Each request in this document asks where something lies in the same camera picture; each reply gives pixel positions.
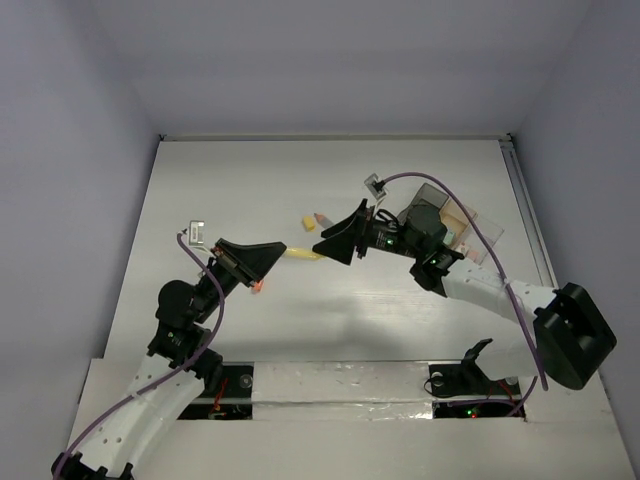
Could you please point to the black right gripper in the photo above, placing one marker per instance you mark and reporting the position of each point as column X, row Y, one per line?
column 340, row 242

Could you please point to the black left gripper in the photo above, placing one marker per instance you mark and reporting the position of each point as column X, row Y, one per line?
column 235, row 264

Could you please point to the orange highlighter cap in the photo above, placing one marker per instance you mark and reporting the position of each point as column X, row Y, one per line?
column 257, row 287

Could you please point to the clear orange-tipped highlighter pen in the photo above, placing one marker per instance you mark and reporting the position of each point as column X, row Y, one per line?
column 323, row 221

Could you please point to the yellow highlighter pen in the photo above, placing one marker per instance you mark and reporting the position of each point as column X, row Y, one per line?
column 298, row 253

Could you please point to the green highlighter pen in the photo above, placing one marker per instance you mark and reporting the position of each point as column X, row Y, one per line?
column 449, row 237

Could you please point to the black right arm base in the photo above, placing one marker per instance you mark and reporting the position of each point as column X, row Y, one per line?
column 461, row 390

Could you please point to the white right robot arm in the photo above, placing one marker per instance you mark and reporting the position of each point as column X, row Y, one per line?
column 571, row 338

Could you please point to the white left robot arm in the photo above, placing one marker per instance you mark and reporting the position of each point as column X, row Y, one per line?
column 178, row 366

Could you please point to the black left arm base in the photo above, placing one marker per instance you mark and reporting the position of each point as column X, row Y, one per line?
column 231, row 401

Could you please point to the yellow eraser block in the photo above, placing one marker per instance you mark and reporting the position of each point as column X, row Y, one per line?
column 308, row 223

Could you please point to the smoky grey plastic container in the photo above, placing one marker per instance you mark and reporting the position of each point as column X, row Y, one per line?
column 426, row 195

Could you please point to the clear plastic container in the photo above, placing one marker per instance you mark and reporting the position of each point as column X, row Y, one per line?
column 490, row 231

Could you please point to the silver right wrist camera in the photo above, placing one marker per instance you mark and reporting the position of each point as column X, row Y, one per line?
column 376, row 187

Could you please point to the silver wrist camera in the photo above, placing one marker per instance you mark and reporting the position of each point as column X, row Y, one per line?
column 376, row 187
column 193, row 234

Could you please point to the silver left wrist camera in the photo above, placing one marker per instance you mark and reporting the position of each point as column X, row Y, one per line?
column 193, row 234

